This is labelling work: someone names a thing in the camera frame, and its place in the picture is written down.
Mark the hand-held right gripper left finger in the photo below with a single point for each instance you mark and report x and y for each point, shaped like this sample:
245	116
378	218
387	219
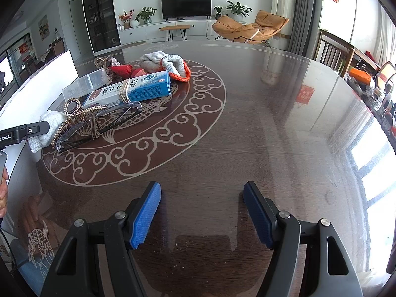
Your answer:
145	219

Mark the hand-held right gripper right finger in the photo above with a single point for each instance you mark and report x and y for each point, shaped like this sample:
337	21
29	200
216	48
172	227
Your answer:
261	216

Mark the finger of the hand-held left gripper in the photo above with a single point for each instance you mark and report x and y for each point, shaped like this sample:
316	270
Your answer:
34	129

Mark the clear plastic box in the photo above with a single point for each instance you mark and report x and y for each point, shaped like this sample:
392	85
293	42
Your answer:
80	86

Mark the red snack packet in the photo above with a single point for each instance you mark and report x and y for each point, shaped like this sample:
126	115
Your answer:
122	71

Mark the person's left hand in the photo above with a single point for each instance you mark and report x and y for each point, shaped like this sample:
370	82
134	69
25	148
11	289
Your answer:
3	198

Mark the white knit glove orange cuff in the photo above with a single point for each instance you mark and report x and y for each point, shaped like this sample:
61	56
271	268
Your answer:
154	60
46	133

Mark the gold rhinestone hair claw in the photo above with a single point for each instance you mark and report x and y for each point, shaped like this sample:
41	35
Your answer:
72	106

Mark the red window poster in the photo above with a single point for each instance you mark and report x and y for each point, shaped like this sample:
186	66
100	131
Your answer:
23	49

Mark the brown dining chair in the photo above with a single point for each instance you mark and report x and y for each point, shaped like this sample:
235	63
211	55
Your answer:
58	48

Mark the tan rubber band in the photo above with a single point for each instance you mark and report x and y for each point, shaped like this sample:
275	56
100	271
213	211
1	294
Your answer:
125	91

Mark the clear hair claw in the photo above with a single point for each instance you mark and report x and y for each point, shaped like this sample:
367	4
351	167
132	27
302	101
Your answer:
106	62

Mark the blue and white medicine box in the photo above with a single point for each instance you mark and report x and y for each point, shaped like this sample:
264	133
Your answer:
148	86

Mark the dark display cabinet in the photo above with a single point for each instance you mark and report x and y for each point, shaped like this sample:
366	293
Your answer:
100	12

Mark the red flower arrangement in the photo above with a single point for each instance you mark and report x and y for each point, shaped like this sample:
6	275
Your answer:
125	17

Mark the white round vase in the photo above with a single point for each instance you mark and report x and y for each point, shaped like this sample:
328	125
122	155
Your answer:
135	23

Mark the white tv cabinet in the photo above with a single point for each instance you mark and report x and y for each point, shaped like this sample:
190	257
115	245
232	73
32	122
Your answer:
145	32

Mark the orange box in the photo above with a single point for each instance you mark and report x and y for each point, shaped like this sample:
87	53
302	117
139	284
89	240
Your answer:
360	75

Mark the wooden bench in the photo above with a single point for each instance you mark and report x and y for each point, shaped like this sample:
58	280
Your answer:
175	27

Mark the wooden slat chair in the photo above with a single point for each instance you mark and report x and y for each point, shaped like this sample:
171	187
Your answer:
335	43

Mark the orange lounge chair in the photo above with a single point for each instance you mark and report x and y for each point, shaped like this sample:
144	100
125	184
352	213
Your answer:
235	27

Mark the black television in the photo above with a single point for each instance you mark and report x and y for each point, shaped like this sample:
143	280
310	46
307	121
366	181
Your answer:
185	5

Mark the grey curtain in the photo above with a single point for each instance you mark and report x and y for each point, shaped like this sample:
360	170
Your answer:
306	15

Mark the large leafy potted plant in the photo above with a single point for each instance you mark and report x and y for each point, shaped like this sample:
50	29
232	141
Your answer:
238	8

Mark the small green potted plant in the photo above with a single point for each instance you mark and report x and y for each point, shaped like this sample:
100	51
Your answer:
218	10

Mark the light sheer curtain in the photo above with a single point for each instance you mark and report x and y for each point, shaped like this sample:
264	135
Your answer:
283	6

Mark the dark frame eyeglasses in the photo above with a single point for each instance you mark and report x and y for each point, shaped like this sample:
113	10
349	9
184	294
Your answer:
130	106

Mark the framed wall painting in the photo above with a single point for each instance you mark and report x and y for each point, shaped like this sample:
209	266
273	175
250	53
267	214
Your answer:
43	27

